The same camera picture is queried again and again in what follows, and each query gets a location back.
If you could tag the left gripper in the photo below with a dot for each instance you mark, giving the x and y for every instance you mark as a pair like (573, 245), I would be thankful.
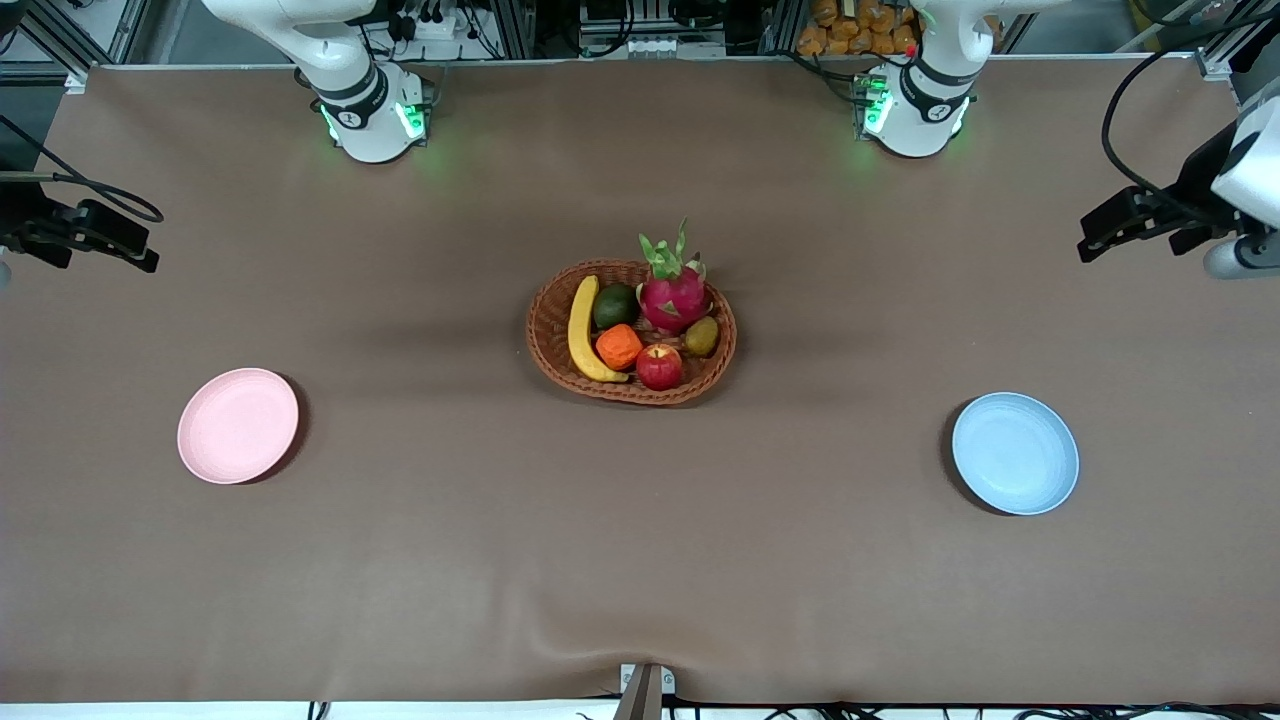
(1196, 182)

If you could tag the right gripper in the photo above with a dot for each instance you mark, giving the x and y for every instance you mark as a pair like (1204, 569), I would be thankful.
(22, 212)

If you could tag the yellow banana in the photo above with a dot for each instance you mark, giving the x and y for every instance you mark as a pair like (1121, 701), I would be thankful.
(580, 335)

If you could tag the red apple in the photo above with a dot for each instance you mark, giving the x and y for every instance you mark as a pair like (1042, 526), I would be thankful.
(659, 367)

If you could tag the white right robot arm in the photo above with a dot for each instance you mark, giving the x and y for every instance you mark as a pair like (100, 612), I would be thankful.
(365, 95)

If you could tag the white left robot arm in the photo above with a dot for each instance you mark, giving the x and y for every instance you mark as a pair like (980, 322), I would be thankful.
(925, 100)

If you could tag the pink plate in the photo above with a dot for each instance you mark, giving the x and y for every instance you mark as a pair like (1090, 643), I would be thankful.
(237, 426)

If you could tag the light blue plate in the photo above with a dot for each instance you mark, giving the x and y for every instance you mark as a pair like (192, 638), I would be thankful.
(1015, 454)

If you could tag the pile of orange objects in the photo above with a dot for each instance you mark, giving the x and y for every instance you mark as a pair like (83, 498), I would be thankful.
(850, 25)

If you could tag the white power strip with plugs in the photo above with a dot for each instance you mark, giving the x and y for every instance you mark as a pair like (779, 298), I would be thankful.
(430, 25)

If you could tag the brown green kiwi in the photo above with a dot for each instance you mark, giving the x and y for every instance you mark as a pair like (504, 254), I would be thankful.
(701, 337)

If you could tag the brown wicker basket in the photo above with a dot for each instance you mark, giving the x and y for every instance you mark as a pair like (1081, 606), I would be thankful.
(555, 330)

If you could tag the pink dragon fruit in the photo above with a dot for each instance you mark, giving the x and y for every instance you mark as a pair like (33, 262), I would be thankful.
(673, 298)

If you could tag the long white power strip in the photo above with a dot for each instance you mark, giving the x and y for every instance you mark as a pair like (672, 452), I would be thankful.
(655, 47)

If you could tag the dark green avocado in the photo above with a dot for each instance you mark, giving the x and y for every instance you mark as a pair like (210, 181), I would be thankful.
(615, 306)

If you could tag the orange tangerine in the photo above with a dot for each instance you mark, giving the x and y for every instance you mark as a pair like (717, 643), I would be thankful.
(619, 347)

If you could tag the brown table cloth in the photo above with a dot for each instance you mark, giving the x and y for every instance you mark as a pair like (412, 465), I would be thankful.
(640, 560)

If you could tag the aluminium frame bar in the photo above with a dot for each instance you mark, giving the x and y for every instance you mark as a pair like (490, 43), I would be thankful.
(55, 45)
(1230, 45)

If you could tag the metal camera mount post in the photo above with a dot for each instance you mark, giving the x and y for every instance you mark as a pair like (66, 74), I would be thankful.
(640, 695)

